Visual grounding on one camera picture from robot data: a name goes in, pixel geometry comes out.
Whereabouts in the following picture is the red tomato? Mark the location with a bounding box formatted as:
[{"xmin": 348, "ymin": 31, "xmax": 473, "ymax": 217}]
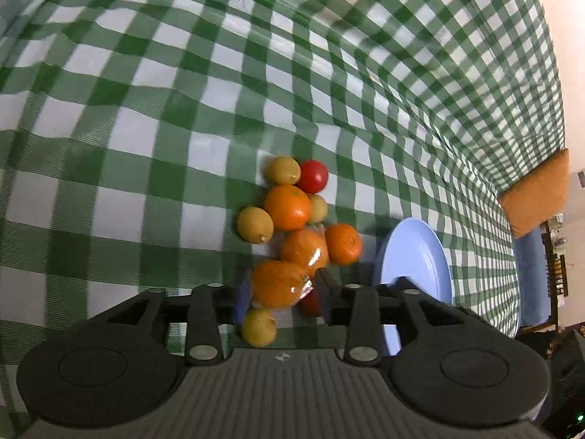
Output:
[
  {"xmin": 297, "ymin": 160, "xmax": 329, "ymax": 194},
  {"xmin": 298, "ymin": 288, "xmax": 322, "ymax": 317}
]

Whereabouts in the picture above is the yellow lemon bottom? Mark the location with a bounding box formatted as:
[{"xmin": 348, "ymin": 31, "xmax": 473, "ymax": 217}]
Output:
[{"xmin": 241, "ymin": 308, "xmax": 278, "ymax": 348}]

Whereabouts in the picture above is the bare orange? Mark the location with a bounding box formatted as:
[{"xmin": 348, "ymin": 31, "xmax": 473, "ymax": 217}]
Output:
[
  {"xmin": 325, "ymin": 223, "xmax": 363, "ymax": 266},
  {"xmin": 264, "ymin": 184, "xmax": 312, "ymax": 231}
]

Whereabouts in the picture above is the small yellow lemon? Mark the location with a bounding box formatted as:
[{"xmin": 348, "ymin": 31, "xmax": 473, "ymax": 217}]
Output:
[{"xmin": 308, "ymin": 194, "xmax": 328, "ymax": 224}]

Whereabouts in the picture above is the red tomato top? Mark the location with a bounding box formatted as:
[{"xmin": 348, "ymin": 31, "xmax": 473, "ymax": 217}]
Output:
[{"xmin": 297, "ymin": 160, "xmax": 329, "ymax": 194}]

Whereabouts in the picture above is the yellow lemon top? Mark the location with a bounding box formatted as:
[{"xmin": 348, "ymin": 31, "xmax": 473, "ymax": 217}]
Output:
[{"xmin": 265, "ymin": 157, "xmax": 301, "ymax": 185}]

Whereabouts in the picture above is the light blue plate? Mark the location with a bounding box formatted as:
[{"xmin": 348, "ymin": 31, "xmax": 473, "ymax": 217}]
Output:
[{"xmin": 373, "ymin": 218, "xmax": 453, "ymax": 357}]

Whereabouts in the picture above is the blue sofa seat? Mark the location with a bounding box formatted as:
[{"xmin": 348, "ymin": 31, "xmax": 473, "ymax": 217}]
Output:
[{"xmin": 513, "ymin": 227, "xmax": 550, "ymax": 327}]

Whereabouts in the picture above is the wooden chair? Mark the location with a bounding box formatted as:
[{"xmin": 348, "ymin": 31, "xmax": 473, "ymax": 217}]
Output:
[{"xmin": 520, "ymin": 221, "xmax": 568, "ymax": 334}]

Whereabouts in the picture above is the green white checkered cloth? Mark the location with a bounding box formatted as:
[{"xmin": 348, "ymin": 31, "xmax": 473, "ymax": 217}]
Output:
[{"xmin": 1, "ymin": 0, "xmax": 565, "ymax": 438}]

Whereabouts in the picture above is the orange cushion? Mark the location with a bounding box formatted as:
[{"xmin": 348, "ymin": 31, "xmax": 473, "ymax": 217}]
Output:
[{"xmin": 499, "ymin": 149, "xmax": 569, "ymax": 239}]

